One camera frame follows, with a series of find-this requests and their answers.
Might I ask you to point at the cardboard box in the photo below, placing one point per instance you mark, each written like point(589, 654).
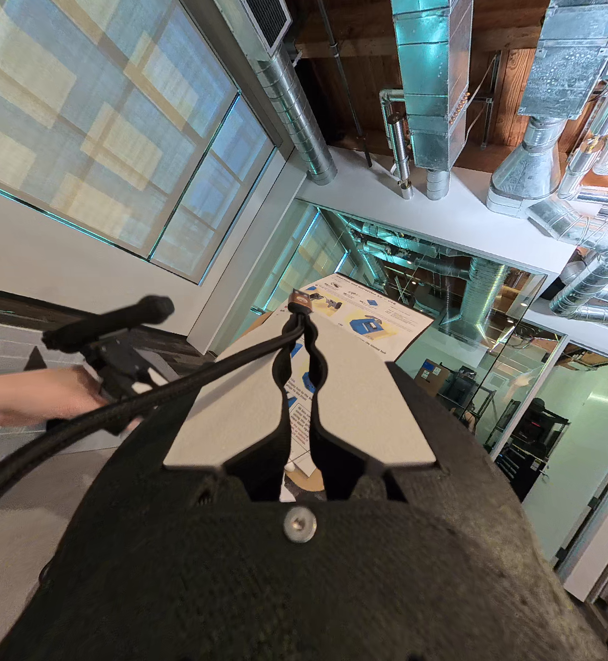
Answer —
point(433, 379)

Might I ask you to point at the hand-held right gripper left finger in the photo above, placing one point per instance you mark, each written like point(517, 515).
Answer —
point(231, 413)

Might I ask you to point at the bent spiral metal duct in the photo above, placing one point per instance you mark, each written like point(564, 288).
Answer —
point(567, 222)

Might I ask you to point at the wide spiral metal duct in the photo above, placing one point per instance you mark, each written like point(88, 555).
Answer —
point(477, 294)

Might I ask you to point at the large metal duct box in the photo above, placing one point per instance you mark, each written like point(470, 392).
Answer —
point(567, 62)

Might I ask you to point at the silver insulated pipe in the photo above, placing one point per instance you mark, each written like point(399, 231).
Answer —
point(399, 144)

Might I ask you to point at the thin black ceiling pipe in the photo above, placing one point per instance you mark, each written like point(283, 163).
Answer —
point(342, 77)

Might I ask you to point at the long spiral metal duct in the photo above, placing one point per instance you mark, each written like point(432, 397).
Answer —
point(298, 124)

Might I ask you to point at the rectangular sheet metal duct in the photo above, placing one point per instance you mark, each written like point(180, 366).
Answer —
point(428, 77)

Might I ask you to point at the large window with roller shades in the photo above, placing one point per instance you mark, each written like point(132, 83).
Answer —
point(102, 129)

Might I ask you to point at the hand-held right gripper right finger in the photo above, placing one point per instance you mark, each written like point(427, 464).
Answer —
point(366, 413)

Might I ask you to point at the white printed instruction sheet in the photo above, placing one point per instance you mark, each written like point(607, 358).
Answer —
point(386, 320)

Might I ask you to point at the white air vent grille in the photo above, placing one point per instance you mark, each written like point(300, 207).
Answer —
point(265, 20)

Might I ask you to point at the black equipment rack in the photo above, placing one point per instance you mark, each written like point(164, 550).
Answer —
point(534, 439)

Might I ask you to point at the person's left hand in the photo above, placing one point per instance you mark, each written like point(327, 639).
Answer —
point(71, 395)

